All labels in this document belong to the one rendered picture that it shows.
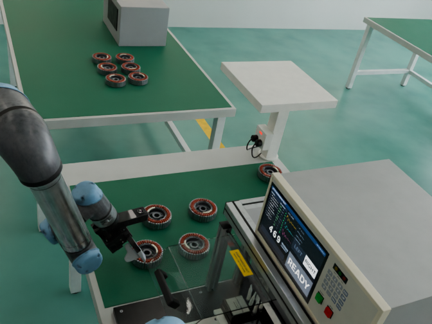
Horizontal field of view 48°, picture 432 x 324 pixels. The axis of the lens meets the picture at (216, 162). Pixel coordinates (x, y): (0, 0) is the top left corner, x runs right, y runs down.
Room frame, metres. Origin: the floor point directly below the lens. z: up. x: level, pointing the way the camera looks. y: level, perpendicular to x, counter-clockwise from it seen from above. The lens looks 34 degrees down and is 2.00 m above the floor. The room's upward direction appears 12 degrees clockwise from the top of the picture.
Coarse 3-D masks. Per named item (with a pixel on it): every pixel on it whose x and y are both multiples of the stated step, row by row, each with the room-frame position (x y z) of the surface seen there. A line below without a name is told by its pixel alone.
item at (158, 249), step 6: (144, 240) 1.21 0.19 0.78; (150, 240) 1.21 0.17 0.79; (144, 246) 1.19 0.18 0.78; (150, 246) 1.19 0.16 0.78; (156, 246) 1.19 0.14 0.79; (144, 252) 1.17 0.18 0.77; (150, 252) 1.17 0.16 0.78; (156, 252) 1.17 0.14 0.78; (138, 258) 1.12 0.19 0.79; (150, 258) 1.13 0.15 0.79; (138, 264) 1.11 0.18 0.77; (144, 264) 1.12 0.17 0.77
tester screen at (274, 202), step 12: (276, 192) 0.97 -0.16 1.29; (276, 204) 0.95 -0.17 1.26; (264, 216) 0.98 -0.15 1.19; (276, 216) 0.94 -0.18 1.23; (288, 216) 0.91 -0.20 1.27; (276, 228) 0.93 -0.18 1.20; (288, 228) 0.90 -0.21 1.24; (300, 228) 0.86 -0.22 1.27; (288, 240) 0.88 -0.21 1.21; (300, 240) 0.85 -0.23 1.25; (312, 240) 0.82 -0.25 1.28; (276, 252) 0.91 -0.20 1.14; (288, 252) 0.87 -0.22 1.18; (312, 252) 0.81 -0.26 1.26; (324, 252) 0.78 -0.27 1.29; (300, 264) 0.83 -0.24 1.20; (300, 288) 0.80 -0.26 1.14
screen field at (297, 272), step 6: (288, 258) 0.87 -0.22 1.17; (294, 258) 0.85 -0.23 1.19; (288, 264) 0.86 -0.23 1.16; (294, 264) 0.84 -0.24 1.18; (294, 270) 0.84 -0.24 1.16; (300, 270) 0.82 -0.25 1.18; (294, 276) 0.83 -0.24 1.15; (300, 276) 0.81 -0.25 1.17; (306, 276) 0.80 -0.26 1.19; (300, 282) 0.81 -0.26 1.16; (306, 282) 0.79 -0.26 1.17; (306, 288) 0.79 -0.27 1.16; (306, 294) 0.78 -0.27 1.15
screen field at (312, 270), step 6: (294, 240) 0.87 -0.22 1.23; (294, 246) 0.86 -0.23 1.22; (294, 252) 0.85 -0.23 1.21; (300, 252) 0.84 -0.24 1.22; (300, 258) 0.83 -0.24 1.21; (306, 258) 0.82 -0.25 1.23; (306, 264) 0.81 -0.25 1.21; (312, 264) 0.80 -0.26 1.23; (312, 270) 0.79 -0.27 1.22; (312, 276) 0.79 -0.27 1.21
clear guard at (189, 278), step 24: (216, 240) 0.99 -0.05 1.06; (168, 264) 0.88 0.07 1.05; (192, 264) 0.88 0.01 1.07; (216, 264) 0.90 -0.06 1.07; (192, 288) 0.80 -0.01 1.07; (216, 288) 0.82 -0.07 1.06; (240, 288) 0.83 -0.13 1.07; (264, 288) 0.85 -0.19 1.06; (168, 312) 0.76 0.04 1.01; (192, 312) 0.74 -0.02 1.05; (216, 312) 0.75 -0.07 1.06
